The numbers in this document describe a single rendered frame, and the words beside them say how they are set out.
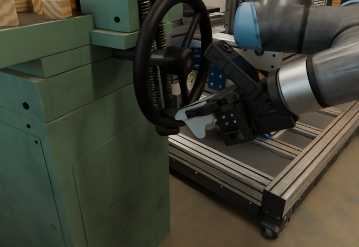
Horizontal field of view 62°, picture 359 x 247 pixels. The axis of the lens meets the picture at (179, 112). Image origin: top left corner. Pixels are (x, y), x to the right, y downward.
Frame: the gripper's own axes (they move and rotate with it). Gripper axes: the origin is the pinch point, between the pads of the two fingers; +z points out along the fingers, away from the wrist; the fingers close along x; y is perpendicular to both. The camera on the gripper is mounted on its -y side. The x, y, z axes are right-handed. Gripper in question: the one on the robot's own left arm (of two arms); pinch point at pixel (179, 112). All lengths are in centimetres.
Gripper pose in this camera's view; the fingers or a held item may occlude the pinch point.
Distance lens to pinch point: 56.0
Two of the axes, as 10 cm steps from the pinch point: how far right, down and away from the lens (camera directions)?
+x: 5.2, -3.8, 7.7
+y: 4.3, 8.9, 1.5
